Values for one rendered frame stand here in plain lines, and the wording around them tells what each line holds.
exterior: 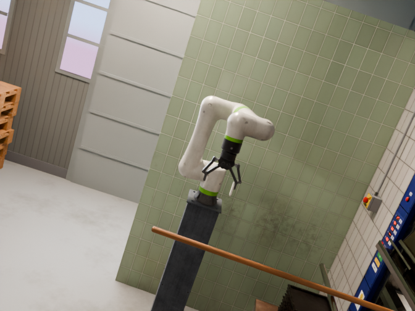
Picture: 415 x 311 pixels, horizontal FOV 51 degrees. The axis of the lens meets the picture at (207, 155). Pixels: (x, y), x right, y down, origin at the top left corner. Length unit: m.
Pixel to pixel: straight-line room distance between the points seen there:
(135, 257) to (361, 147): 1.98
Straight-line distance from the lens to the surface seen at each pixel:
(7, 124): 5.19
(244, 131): 2.05
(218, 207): 2.70
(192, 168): 2.57
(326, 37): 3.21
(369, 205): 3.11
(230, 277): 3.68
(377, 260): 2.83
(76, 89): 5.19
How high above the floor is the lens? 2.20
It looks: 16 degrees down
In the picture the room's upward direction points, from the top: 19 degrees clockwise
